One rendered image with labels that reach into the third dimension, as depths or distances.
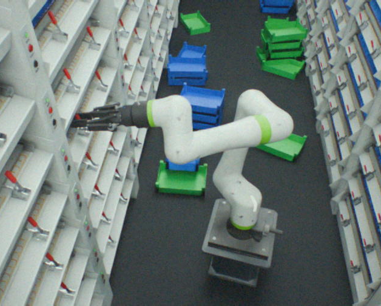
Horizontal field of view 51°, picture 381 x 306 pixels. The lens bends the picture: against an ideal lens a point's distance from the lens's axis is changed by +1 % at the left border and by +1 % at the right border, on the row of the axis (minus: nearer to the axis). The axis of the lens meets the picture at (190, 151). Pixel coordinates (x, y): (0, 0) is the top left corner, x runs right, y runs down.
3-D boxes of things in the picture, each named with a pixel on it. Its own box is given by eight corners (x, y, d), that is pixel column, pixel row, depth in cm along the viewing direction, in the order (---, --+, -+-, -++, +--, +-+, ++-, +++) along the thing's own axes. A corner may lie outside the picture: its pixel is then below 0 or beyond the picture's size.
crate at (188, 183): (206, 172, 256) (207, 163, 251) (204, 196, 242) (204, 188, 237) (161, 168, 258) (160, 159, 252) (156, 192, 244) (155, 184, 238)
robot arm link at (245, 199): (243, 201, 195) (248, 173, 182) (262, 224, 185) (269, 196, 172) (221, 210, 190) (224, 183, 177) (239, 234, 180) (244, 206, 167)
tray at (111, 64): (115, 77, 178) (119, 60, 171) (75, 180, 136) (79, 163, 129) (70, 62, 174) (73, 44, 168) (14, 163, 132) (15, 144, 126)
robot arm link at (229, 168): (226, 177, 200) (259, 83, 170) (244, 199, 190) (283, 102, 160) (204, 181, 194) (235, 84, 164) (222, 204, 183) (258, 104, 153)
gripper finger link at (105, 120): (120, 121, 138) (119, 124, 137) (89, 127, 139) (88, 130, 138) (116, 113, 136) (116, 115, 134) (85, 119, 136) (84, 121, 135)
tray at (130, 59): (145, 36, 240) (151, 16, 231) (124, 98, 198) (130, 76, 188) (112, 24, 237) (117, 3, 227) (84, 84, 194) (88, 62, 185)
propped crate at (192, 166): (171, 148, 271) (171, 138, 267) (201, 150, 270) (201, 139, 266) (165, 169, 244) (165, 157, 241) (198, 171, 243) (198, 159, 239)
